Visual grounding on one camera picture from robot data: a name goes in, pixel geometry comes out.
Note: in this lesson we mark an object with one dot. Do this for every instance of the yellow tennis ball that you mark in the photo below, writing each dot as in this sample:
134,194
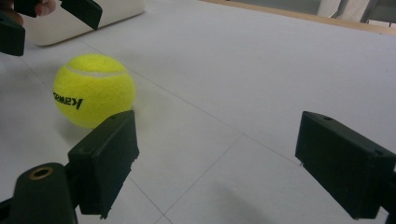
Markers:
96,90

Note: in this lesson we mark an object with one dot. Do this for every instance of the white metal stand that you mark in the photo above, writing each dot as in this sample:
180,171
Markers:
342,9

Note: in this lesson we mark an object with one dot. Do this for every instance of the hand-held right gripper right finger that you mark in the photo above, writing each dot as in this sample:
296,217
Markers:
345,168

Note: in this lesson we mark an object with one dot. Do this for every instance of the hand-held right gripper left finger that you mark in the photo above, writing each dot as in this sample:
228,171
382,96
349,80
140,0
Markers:
106,165

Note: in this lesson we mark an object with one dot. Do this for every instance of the white plastic bin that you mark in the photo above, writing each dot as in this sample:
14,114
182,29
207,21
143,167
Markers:
121,9

